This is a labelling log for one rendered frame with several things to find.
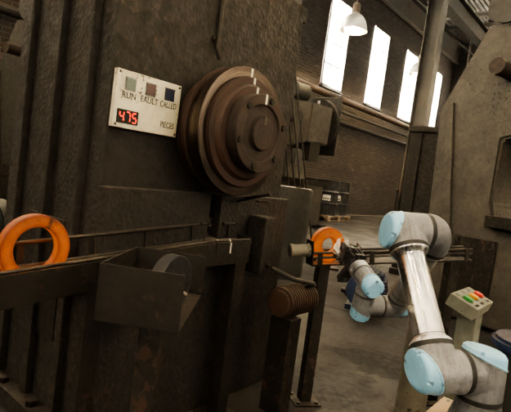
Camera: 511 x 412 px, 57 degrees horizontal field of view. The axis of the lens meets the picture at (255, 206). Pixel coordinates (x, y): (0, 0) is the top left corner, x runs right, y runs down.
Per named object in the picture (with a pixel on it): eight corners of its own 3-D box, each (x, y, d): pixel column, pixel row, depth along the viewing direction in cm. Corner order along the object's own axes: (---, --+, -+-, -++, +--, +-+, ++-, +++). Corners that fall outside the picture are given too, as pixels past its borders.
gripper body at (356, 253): (357, 241, 188) (370, 256, 178) (351, 260, 192) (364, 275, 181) (340, 239, 186) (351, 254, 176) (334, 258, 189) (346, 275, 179)
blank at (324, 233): (318, 268, 208) (321, 270, 204) (303, 238, 204) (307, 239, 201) (347, 249, 211) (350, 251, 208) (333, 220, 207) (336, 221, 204)
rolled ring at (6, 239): (-9, 227, 114) (-15, 226, 116) (9, 296, 120) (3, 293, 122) (63, 206, 127) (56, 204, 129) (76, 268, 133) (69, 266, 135)
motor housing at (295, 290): (250, 408, 197) (267, 283, 193) (281, 393, 214) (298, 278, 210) (275, 422, 189) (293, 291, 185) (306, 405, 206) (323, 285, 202)
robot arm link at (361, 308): (380, 324, 174) (388, 299, 170) (351, 324, 171) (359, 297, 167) (372, 311, 181) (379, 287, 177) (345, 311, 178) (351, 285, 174)
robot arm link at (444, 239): (458, 208, 152) (397, 299, 184) (428, 206, 150) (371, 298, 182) (474, 235, 144) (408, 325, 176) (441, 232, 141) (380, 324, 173)
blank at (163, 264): (136, 304, 109) (148, 308, 108) (162, 243, 114) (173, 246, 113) (165, 320, 122) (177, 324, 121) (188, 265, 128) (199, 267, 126)
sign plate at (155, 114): (108, 125, 148) (114, 67, 147) (172, 136, 168) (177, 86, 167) (112, 125, 147) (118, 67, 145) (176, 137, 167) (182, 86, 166)
